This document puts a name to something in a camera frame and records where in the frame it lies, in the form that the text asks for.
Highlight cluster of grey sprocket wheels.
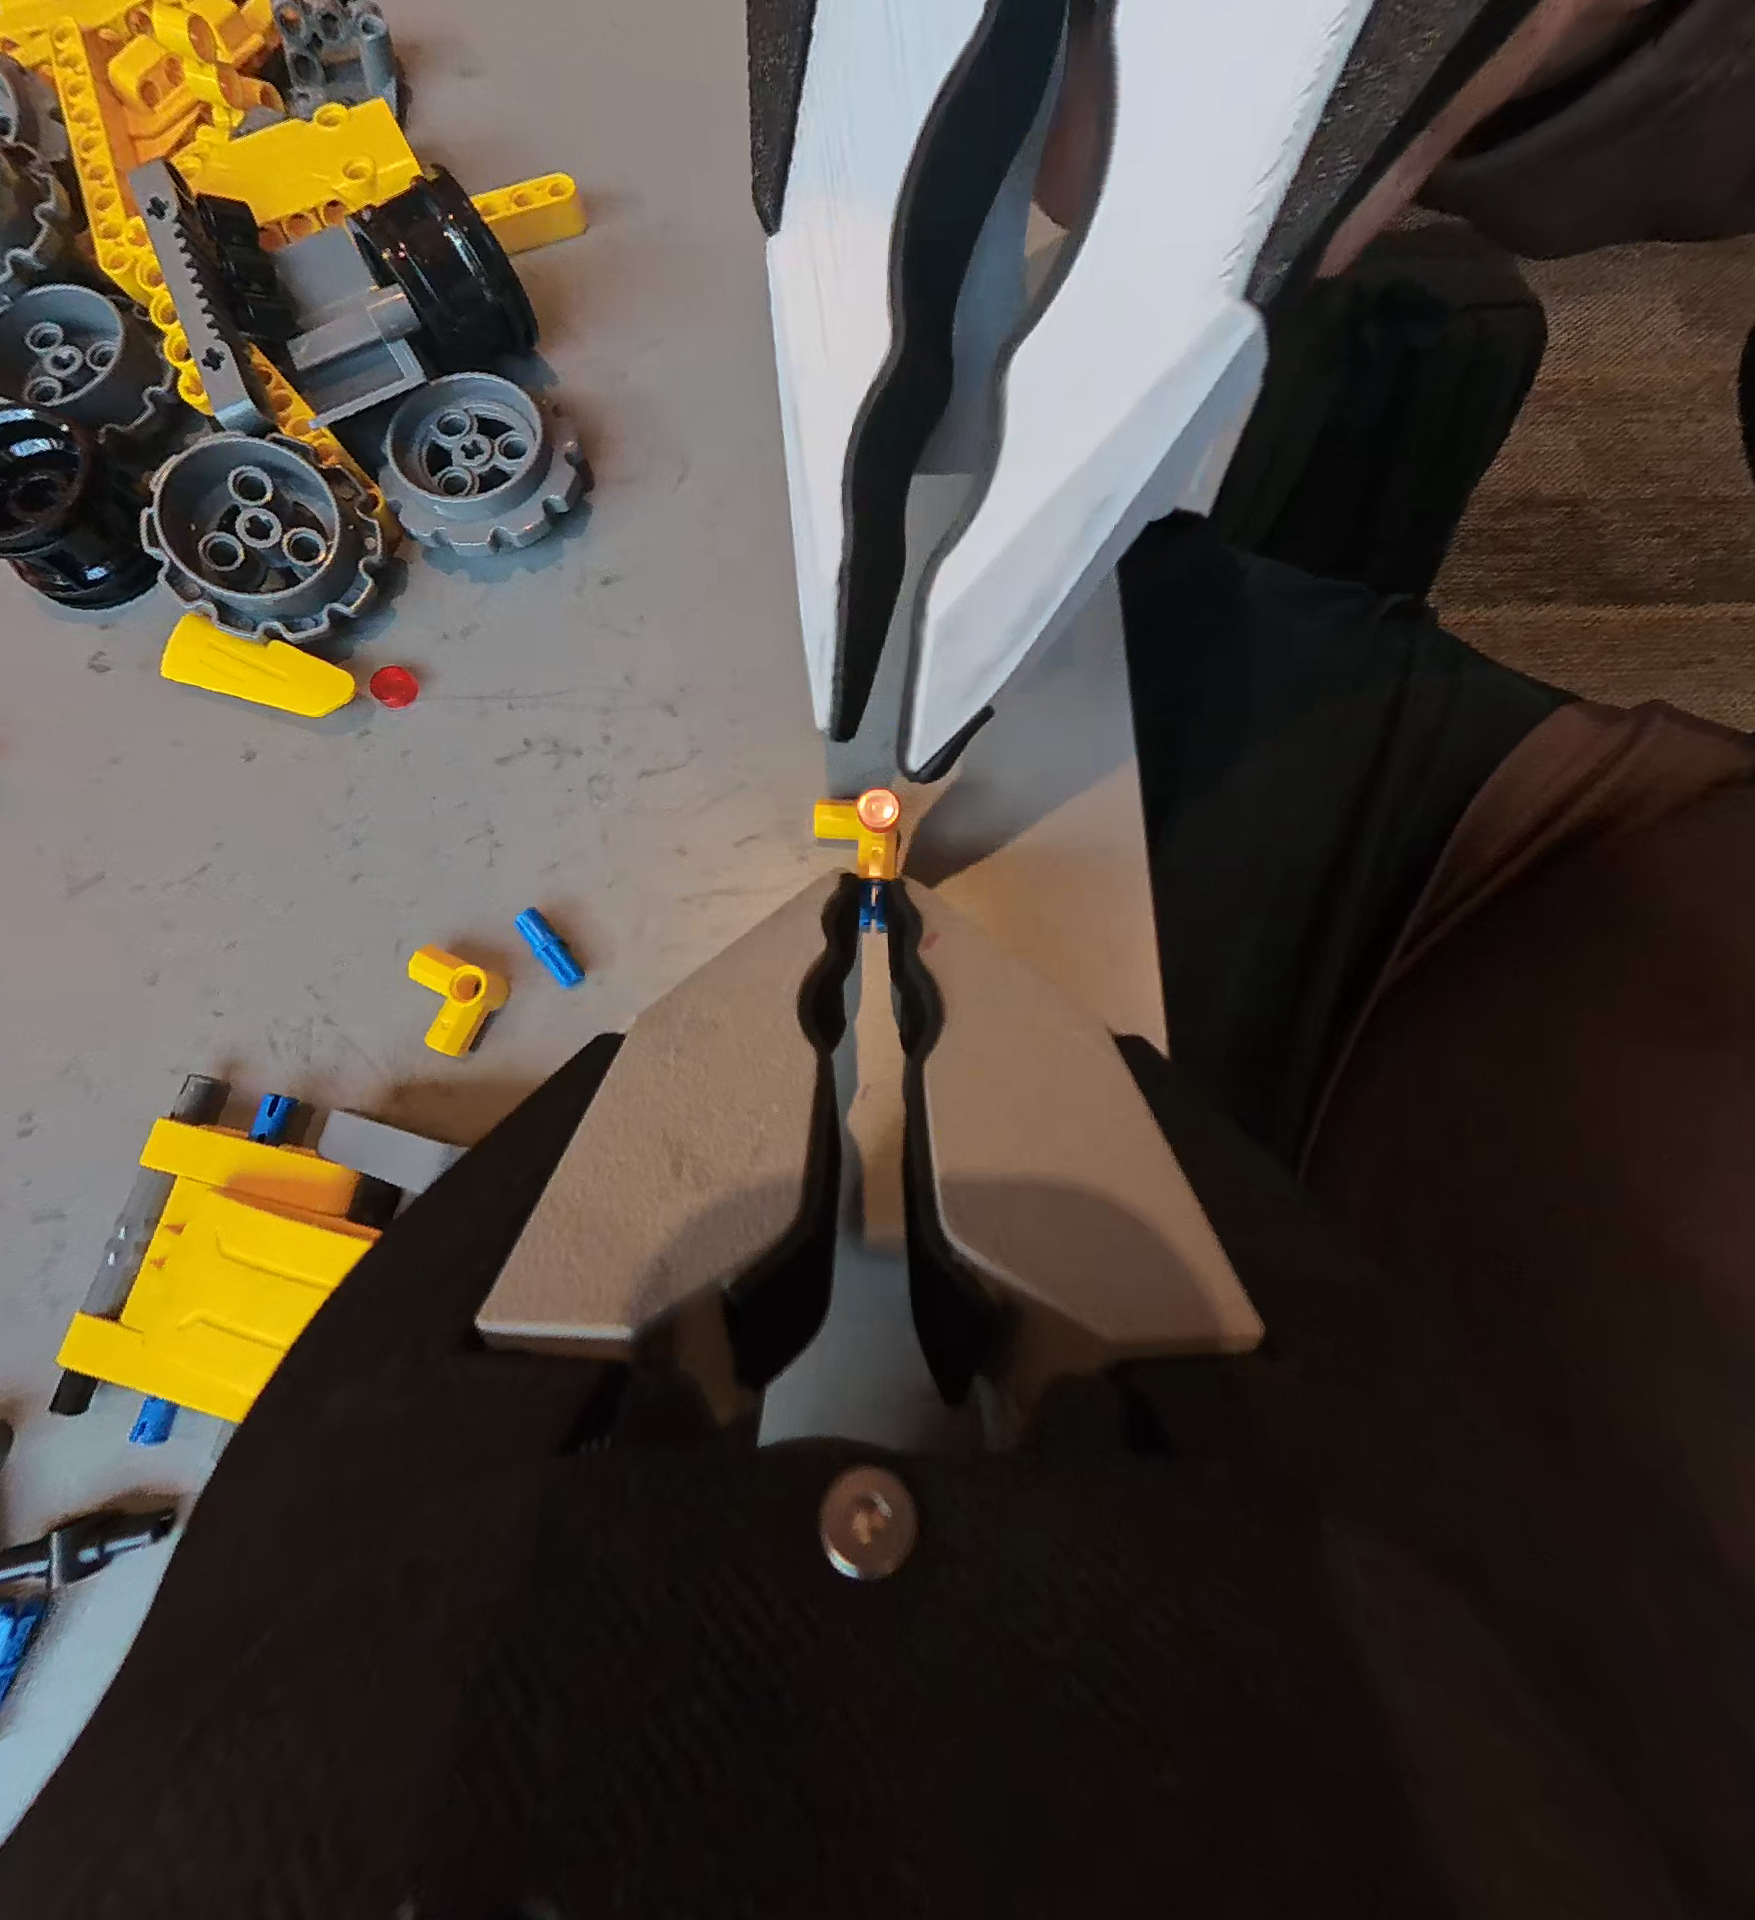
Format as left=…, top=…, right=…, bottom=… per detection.
left=0, top=43, right=593, bottom=644

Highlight yellow and grey hood assembly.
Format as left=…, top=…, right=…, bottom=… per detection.
left=48, top=1072, right=470, bottom=1448

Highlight grey desk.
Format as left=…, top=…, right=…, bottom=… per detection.
left=0, top=0, right=1170, bottom=1800

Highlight person's right forearm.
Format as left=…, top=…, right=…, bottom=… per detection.
left=1327, top=0, right=1755, bottom=278

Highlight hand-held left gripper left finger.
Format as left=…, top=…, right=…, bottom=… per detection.
left=472, top=874, right=867, bottom=1423

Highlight yellow connector with blue pin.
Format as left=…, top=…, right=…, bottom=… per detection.
left=813, top=787, right=909, bottom=935

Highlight black wheel rim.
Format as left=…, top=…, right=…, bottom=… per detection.
left=0, top=412, right=159, bottom=609

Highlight yellow vehicle chassis assembly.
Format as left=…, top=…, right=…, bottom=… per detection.
left=0, top=0, right=589, bottom=452

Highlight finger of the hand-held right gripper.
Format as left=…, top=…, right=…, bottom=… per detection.
left=895, top=0, right=1377, bottom=783
left=764, top=0, right=995, bottom=745

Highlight yellow angle connector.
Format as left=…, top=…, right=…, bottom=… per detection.
left=407, top=945, right=511, bottom=1057

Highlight person's black trouser legs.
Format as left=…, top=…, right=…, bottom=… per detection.
left=1117, top=225, right=1584, bottom=1172

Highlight yellow curved panel piece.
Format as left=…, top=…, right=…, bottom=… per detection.
left=159, top=610, right=357, bottom=721

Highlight person's brown shirt torso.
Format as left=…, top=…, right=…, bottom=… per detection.
left=1297, top=697, right=1755, bottom=1920

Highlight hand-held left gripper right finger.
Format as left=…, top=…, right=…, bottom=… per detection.
left=886, top=880, right=1266, bottom=1423

